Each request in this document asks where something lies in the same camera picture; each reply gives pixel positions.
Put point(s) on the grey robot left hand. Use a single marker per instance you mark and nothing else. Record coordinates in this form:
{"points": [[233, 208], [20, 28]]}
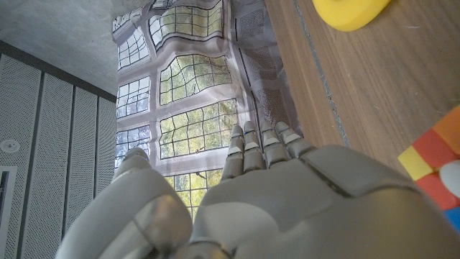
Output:
{"points": [[287, 201]]}

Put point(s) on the yellow toy banana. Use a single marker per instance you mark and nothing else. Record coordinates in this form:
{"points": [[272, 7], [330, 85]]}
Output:
{"points": [[345, 14]]}

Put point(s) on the multicoloured cube puzzle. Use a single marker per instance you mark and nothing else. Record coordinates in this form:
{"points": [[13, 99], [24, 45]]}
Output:
{"points": [[431, 158]]}

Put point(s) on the printed window backdrop cloth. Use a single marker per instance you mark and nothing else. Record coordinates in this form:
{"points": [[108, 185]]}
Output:
{"points": [[194, 79]]}

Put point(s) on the round white ceiling fixture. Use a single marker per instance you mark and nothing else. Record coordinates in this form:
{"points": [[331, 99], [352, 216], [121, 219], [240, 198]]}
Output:
{"points": [[9, 145]]}

